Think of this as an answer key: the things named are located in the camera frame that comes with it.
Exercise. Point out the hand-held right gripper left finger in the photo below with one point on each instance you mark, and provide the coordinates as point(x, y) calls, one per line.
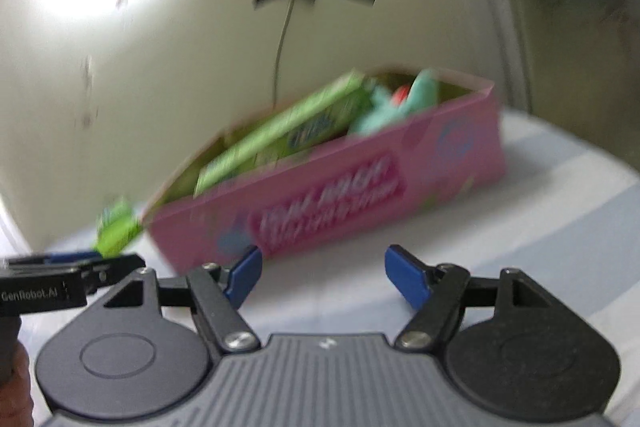
point(242, 277)

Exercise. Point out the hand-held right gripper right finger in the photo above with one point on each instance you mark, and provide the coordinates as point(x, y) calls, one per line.
point(406, 277)

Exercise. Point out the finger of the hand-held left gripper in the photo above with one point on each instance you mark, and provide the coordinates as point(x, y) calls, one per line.
point(75, 257)
point(117, 269)

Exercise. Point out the lime green tissue packet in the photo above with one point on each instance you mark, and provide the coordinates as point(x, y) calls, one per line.
point(117, 227)

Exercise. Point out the pink cardboard box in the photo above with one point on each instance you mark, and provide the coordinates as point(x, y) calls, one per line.
point(360, 192)

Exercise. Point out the green box with blue label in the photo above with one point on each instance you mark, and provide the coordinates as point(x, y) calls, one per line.
point(280, 132)

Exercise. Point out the teal plush toy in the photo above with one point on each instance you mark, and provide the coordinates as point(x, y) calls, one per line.
point(385, 112)

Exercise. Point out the light blue bed sheet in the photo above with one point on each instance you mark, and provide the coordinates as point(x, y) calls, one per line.
point(550, 217)

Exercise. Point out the frosted glass door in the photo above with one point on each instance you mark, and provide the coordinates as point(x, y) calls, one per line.
point(575, 7)

